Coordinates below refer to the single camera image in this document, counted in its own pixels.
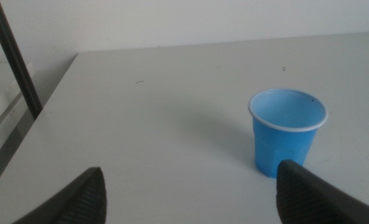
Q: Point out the black frame pole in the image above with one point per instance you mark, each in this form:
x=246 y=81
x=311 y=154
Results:
x=14 y=59

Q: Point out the blue plastic cup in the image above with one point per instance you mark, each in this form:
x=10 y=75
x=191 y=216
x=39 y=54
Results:
x=274 y=146

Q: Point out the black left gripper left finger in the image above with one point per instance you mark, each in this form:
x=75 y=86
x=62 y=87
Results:
x=84 y=199

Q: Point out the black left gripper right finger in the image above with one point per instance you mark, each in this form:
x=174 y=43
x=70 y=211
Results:
x=308 y=199

